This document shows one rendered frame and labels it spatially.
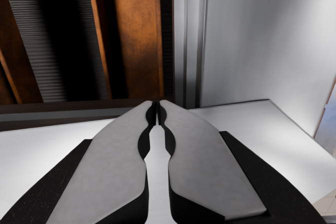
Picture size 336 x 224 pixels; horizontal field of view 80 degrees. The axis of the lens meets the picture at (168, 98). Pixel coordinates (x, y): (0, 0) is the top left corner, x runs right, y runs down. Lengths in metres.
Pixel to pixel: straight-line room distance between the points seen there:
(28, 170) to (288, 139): 0.20
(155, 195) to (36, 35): 0.40
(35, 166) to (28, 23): 0.36
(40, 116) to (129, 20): 0.18
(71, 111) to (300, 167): 0.20
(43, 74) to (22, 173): 0.35
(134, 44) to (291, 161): 0.24
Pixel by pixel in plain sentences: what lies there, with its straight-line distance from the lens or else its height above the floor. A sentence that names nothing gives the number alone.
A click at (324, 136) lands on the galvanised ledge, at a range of 0.52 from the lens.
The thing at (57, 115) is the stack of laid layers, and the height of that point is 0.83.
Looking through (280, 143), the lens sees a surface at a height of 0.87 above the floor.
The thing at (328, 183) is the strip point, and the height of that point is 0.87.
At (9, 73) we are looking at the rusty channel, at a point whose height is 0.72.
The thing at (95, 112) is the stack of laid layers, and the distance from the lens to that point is 0.19.
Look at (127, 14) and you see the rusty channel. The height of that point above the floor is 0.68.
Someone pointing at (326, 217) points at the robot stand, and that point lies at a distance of 0.63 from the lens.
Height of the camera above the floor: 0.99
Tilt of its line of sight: 63 degrees down
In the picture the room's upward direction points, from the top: 172 degrees clockwise
